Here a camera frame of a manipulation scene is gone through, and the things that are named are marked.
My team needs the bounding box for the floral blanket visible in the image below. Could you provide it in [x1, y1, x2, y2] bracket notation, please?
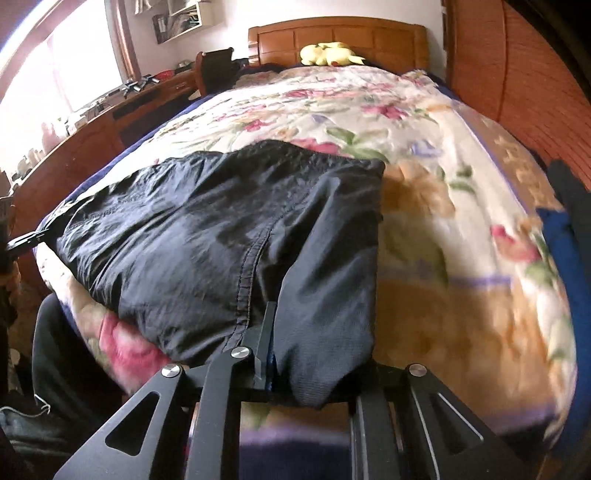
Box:
[34, 65, 578, 444]

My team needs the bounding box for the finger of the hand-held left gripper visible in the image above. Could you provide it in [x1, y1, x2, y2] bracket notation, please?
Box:
[7, 228, 52, 256]

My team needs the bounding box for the window with wooden frame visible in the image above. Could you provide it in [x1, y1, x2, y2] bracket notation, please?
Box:
[0, 0, 139, 139]

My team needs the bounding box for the white wall shelf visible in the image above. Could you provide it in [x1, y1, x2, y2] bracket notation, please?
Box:
[130, 0, 222, 44]

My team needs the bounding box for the dark navy jacket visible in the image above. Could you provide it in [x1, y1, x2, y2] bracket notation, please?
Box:
[54, 141, 386, 409]

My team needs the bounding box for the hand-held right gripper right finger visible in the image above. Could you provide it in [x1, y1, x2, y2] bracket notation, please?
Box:
[350, 362, 541, 480]

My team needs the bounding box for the black metal tool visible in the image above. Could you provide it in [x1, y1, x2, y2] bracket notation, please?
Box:
[121, 76, 160, 95]

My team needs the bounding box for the black cloth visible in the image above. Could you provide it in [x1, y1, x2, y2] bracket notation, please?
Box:
[549, 159, 591, 232]

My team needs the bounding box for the wooden desk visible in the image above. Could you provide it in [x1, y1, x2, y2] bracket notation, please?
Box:
[9, 71, 204, 232]

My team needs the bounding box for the yellow plush toy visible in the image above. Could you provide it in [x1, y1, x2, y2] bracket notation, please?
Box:
[300, 41, 365, 66]

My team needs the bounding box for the wooden wardrobe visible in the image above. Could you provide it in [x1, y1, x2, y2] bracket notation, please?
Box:
[443, 0, 591, 217]

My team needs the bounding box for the wooden bed headboard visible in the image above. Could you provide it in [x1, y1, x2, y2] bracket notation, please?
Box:
[248, 17, 428, 77]

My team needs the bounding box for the blue cloth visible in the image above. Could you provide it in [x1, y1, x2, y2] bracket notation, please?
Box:
[538, 208, 591, 384]

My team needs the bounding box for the dark wooden chair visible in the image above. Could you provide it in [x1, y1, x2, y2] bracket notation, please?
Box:
[194, 47, 236, 95]

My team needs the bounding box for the person's dark trouser leg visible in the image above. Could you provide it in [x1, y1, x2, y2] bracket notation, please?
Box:
[30, 295, 134, 444]

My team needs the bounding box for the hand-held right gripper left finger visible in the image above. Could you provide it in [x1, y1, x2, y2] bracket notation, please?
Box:
[53, 302, 279, 480]

